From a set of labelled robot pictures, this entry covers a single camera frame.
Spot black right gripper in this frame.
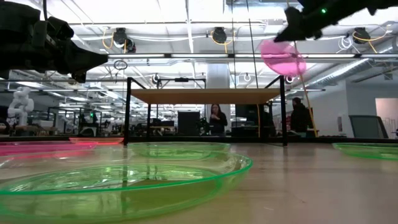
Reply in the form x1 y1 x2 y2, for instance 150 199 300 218
274 0 332 43

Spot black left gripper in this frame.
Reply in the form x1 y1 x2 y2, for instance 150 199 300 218
30 30 109 83

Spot translucent pink plastic plate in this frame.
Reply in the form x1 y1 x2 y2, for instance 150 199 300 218
0 141 99 157
259 39 307 77

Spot translucent red plastic plate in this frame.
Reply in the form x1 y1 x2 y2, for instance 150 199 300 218
68 137 125 146

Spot translucent green plastic plate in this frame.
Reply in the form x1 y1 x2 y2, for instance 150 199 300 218
331 142 398 162
0 148 254 223
126 141 231 162

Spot wooden shelf black metal legs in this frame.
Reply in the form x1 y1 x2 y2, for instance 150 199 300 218
123 76 289 147

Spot black robot workstation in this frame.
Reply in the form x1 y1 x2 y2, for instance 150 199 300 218
46 106 103 137

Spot white square column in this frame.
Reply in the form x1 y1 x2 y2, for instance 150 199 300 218
206 63 231 125

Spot long white light bar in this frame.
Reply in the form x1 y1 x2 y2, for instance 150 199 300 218
107 53 398 60

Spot grey office chair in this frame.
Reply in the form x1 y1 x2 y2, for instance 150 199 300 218
348 114 389 139

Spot black cabinet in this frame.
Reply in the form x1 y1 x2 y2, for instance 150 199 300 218
177 111 201 137

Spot thin black cable ring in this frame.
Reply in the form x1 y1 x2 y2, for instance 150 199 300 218
113 59 128 71

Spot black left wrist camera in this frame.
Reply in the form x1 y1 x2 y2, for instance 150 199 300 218
46 16 75 40

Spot black cable reel yellow cord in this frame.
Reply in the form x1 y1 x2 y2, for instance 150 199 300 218
102 27 137 54
352 27 389 54
210 26 234 54

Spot long black cable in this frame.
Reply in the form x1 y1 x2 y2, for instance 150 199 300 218
245 0 259 91

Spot long yellow cable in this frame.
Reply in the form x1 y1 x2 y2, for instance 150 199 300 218
293 40 318 138

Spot black table rig frame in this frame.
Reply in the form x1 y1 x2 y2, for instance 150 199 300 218
0 135 398 144

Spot black workstation frame with camera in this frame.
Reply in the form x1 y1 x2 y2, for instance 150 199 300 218
156 77 207 91

